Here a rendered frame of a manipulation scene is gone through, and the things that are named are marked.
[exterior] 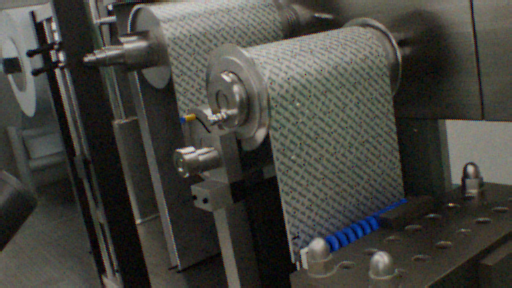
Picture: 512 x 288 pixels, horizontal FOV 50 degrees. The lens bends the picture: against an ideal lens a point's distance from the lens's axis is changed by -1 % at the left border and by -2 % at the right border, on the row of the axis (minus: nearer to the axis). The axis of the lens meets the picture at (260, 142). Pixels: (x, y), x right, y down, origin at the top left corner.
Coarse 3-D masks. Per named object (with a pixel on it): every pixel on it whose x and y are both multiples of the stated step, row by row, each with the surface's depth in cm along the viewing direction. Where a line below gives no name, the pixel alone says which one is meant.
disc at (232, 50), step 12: (228, 48) 73; (240, 48) 71; (216, 60) 76; (240, 60) 71; (252, 60) 69; (252, 72) 70; (264, 84) 69; (264, 96) 69; (264, 108) 70; (264, 120) 71; (264, 132) 71; (240, 144) 77; (252, 144) 74
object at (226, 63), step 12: (384, 48) 84; (228, 60) 73; (216, 72) 76; (240, 72) 71; (252, 84) 70; (252, 96) 71; (252, 108) 71; (252, 120) 72; (240, 132) 75; (252, 132) 73
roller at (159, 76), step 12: (276, 0) 102; (144, 12) 92; (144, 24) 94; (156, 24) 90; (156, 36) 91; (288, 36) 103; (168, 60) 90; (144, 72) 99; (156, 72) 95; (168, 72) 91; (156, 84) 96; (168, 84) 93
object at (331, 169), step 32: (384, 96) 83; (288, 128) 73; (320, 128) 76; (352, 128) 80; (384, 128) 84; (288, 160) 73; (320, 160) 76; (352, 160) 80; (384, 160) 84; (288, 192) 73; (320, 192) 77; (352, 192) 80; (384, 192) 84; (288, 224) 74; (320, 224) 77
